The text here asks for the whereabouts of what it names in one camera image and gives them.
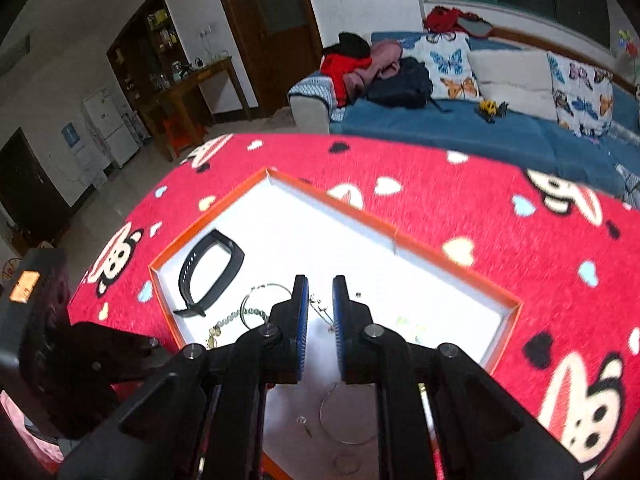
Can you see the red printed blanket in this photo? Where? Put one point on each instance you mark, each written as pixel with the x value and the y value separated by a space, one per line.
pixel 450 195

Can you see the white pillow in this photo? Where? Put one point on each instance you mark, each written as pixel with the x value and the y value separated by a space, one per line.
pixel 515 82

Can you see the dark wooden cabinet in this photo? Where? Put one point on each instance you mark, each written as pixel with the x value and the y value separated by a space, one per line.
pixel 150 55

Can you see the colourful artificial flowers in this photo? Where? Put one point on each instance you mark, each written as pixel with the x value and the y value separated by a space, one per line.
pixel 627 45

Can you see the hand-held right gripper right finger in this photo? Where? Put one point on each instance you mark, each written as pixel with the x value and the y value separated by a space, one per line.
pixel 337 320

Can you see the red bag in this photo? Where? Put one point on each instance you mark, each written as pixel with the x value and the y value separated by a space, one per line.
pixel 447 20

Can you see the wooden desk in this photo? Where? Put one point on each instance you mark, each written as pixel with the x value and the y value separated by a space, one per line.
pixel 210 71

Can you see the white water dispenser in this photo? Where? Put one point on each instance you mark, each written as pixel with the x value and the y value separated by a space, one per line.
pixel 82 152

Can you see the butterfly print pillow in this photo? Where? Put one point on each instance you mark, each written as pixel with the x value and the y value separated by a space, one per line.
pixel 582 95
pixel 450 67

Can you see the brown wooden door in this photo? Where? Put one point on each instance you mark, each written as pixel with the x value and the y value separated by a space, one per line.
pixel 270 35

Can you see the pink garment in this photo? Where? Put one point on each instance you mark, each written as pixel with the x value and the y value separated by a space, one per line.
pixel 382 60

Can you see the yellow toy vehicle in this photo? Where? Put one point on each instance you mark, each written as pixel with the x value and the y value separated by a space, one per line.
pixel 490 110

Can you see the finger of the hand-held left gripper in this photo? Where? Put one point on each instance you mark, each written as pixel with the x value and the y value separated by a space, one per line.
pixel 120 357

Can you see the dark entrance door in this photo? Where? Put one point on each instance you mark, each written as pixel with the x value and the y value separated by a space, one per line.
pixel 30 185

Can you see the blue sofa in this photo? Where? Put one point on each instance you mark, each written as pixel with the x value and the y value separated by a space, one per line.
pixel 475 135

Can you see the orange box with white inside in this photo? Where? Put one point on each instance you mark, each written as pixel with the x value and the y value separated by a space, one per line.
pixel 350 260

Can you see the white refrigerator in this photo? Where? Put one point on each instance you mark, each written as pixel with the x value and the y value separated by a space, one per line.
pixel 112 127

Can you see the black wristband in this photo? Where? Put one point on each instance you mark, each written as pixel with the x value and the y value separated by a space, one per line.
pixel 232 252

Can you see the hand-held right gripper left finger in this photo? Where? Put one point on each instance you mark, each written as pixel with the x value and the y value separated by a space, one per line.
pixel 301 312

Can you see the red garment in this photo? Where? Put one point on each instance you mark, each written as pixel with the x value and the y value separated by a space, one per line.
pixel 340 75

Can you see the red stool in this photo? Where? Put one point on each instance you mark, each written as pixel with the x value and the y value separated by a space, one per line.
pixel 182 135

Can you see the black garment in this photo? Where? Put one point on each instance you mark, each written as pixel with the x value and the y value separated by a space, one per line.
pixel 350 45

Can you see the small silver earring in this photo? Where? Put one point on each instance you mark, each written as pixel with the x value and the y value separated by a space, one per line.
pixel 304 422

